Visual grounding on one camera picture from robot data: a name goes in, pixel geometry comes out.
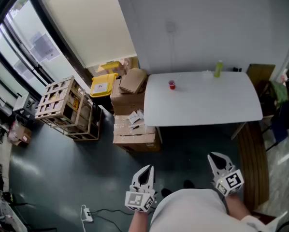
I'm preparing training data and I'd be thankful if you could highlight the folded flat cardboard box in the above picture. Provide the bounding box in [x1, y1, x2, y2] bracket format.
[118, 67, 148, 95]

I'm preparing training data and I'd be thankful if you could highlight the yellow bin with label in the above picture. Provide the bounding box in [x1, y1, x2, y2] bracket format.
[89, 72, 119, 99]

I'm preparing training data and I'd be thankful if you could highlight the green drink bottle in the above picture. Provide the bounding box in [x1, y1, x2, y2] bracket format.
[214, 59, 224, 78]

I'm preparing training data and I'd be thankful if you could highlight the white roller blind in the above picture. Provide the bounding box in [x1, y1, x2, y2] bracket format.
[43, 0, 138, 69]

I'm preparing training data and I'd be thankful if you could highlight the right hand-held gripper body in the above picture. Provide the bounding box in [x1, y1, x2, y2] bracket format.
[212, 169, 245, 197]

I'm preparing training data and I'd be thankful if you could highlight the taped cardboard box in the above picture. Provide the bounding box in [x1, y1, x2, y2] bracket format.
[113, 114, 162, 153]

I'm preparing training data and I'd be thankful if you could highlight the brown wooden board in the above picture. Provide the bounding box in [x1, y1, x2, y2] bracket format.
[246, 63, 276, 87]

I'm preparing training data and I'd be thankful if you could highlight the black floor cable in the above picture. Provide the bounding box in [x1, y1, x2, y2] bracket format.
[91, 207, 136, 227]

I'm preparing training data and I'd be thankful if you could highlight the small open cardboard box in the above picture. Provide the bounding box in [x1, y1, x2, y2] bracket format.
[9, 124, 32, 147]

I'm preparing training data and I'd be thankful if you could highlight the white wall socket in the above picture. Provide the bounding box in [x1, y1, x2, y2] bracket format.
[165, 21, 177, 33]

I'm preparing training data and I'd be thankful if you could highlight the white power strip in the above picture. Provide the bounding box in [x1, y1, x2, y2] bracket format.
[80, 204, 94, 223]

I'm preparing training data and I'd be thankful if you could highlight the green cloth bag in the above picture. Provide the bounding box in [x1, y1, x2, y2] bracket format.
[270, 80, 289, 106]

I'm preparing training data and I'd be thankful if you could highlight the plain yellow bin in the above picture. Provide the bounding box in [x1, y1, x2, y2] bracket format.
[97, 60, 122, 73]

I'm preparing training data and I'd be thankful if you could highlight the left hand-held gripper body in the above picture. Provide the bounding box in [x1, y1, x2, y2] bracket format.
[124, 184, 159, 213]

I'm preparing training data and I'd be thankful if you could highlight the brown wooden bench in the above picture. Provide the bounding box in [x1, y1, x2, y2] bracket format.
[236, 122, 271, 210]

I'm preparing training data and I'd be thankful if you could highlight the pile of white packets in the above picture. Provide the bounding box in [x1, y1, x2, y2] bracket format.
[127, 108, 145, 131]

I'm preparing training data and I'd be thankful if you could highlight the blue chair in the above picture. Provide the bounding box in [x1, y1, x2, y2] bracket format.
[262, 100, 289, 152]

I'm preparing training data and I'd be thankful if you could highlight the white wall cable conduit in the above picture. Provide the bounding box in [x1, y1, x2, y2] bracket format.
[168, 31, 175, 75]

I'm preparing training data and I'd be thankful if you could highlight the person's right forearm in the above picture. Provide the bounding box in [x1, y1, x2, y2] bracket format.
[224, 191, 252, 222]

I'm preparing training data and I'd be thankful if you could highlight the person's left forearm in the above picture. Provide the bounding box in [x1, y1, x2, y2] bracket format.
[127, 209, 155, 232]

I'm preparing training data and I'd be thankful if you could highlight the wooden slat crate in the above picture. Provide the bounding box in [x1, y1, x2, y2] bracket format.
[34, 75, 103, 141]

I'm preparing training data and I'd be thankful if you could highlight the person's white shirt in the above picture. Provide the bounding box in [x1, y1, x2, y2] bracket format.
[149, 188, 278, 232]

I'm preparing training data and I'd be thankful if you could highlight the grey machine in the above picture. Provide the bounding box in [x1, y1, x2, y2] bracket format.
[13, 93, 39, 117]

